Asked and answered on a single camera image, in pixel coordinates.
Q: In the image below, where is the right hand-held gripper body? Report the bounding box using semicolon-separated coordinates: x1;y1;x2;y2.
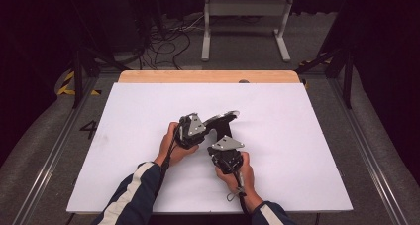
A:
207;135;246;175

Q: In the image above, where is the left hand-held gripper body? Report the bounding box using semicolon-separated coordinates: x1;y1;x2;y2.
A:
174;112;207;150

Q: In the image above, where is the oval silver photo frame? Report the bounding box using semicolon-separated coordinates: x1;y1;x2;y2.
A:
202;110;241;147

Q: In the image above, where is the person's left hand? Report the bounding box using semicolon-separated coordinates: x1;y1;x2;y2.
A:
156;121;199;168

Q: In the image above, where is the person's right hand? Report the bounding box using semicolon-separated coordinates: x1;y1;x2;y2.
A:
215;152;256;203

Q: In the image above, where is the wooden table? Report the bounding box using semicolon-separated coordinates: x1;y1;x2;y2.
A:
118;69;301;84

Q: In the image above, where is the black metal stand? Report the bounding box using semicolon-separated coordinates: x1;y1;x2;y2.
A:
295;46;356;109
67;0;130;109

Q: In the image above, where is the yellow black floor tape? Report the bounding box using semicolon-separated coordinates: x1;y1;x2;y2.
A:
56;70;102;96

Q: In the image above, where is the right hand-held gripper cable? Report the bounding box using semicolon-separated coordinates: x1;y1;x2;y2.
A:
226;162;253;217

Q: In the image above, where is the hand-held gripper cable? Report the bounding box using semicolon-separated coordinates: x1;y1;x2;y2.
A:
226;162;253;217
158;124;183;194

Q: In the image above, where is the left hand-held gripper cable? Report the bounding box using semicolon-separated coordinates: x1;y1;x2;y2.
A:
158;124;183;194

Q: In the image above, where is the bundle of floor cables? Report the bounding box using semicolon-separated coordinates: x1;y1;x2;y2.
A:
138;15;206;70

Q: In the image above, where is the white metal stand frame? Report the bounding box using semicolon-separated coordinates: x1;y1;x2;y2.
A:
201;0;295;63

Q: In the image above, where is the aluminium floor rail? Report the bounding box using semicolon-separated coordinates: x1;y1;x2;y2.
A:
11;75;100;225
326;77;410;225

